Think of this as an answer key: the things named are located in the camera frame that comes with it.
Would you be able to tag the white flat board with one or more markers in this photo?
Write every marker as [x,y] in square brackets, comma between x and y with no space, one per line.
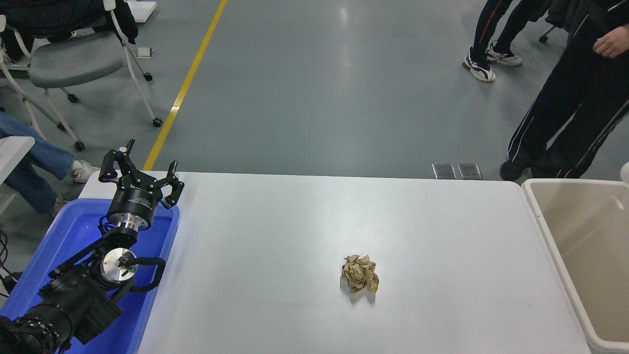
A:
[142,9]

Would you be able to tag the dark grey coat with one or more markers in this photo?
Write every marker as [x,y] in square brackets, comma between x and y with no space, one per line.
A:
[560,12]

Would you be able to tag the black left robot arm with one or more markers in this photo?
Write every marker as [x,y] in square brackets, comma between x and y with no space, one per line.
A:
[73,295]

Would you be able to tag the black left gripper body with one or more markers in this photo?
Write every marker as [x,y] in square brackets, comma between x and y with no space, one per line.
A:
[135,199]

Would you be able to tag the person in striped black trousers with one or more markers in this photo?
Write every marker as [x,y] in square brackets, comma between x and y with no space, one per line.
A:
[570,103]

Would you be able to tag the seated person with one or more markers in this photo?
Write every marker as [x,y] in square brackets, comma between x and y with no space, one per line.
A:
[34,157]

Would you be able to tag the small white floor object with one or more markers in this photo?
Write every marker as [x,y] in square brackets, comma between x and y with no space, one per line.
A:
[145,51]

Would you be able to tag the black jacket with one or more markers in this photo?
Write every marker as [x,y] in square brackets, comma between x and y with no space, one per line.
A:
[54,14]

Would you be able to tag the person in white sneakers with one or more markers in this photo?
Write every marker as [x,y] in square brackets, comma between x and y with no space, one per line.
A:
[484,29]

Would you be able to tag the metal floor plate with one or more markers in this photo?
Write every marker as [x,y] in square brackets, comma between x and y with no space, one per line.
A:
[470,170]
[443,170]

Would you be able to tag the crumpled tan paper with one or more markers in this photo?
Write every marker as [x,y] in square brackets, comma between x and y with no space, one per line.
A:
[359,274]

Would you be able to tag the blue plastic tray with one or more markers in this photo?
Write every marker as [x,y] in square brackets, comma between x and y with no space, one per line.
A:
[78,231]

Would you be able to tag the person's hand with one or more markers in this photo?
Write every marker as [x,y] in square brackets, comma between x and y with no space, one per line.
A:
[614,44]

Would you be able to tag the white side table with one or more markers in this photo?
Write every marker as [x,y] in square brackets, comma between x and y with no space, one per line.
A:
[12,150]

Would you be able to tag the chair with castor wheels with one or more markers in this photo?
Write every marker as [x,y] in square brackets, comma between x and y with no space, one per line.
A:
[546,35]

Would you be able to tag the large pale bin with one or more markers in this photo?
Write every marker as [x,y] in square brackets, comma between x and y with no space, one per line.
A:
[589,246]

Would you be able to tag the grey chair white frame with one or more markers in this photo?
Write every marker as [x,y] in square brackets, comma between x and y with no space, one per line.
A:
[73,61]

